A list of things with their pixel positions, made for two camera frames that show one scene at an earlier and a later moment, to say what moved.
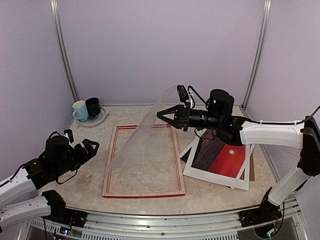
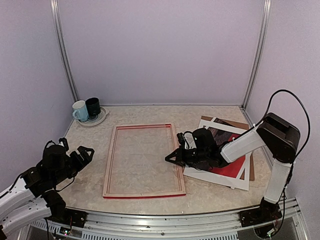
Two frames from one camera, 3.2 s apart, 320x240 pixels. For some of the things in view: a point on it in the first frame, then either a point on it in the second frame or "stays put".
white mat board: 240,181 stays put
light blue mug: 80,112 stays put
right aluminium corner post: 261,50 stays put
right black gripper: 176,109 → 177,161
